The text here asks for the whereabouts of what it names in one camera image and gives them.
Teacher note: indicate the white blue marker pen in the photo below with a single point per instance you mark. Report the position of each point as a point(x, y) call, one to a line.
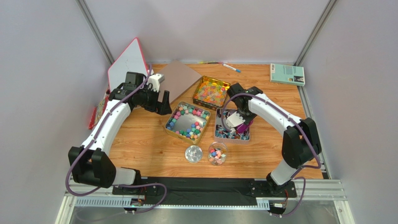
point(232, 68)

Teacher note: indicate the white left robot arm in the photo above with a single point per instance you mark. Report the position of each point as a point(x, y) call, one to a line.
point(90, 162)

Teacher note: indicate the brown cardboard sheet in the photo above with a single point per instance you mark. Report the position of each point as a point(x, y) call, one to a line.
point(178, 78)

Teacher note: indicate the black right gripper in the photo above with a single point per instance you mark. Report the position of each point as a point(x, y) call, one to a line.
point(244, 116)

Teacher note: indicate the pink tin of lollipops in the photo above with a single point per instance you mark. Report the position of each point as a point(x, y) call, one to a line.
point(221, 135)

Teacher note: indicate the stack of books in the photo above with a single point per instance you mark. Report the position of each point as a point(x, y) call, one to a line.
point(99, 111)

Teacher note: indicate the white board with red rim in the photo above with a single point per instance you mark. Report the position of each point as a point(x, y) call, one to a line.
point(130, 60)

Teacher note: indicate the clear plastic jar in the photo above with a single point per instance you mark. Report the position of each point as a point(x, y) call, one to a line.
point(217, 153)

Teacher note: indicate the purple plastic scoop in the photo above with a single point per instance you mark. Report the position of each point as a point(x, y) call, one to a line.
point(242, 128)

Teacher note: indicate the yellow pink pen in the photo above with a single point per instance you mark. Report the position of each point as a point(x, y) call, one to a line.
point(211, 62)

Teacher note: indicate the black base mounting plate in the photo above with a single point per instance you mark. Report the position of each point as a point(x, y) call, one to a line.
point(206, 191)

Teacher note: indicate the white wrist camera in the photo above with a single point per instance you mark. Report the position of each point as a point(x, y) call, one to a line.
point(234, 120)
point(154, 82)

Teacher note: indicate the gold tin of star candies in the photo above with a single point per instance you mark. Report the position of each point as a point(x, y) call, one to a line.
point(188, 122)

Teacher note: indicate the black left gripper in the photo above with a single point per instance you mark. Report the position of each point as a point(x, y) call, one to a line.
point(162, 108)

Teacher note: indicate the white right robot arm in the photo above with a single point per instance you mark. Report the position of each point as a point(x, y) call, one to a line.
point(301, 144)

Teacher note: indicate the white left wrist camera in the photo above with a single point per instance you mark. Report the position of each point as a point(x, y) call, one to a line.
point(154, 82)

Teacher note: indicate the teal book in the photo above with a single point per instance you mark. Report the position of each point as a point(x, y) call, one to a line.
point(287, 74)

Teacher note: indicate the gold tin of gummy candies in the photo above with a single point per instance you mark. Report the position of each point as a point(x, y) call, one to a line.
point(211, 93)

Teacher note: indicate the silver jar lid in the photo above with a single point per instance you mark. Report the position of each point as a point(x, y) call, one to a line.
point(193, 154)

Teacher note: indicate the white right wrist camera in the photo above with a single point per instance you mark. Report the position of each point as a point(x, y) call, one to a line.
point(234, 120)

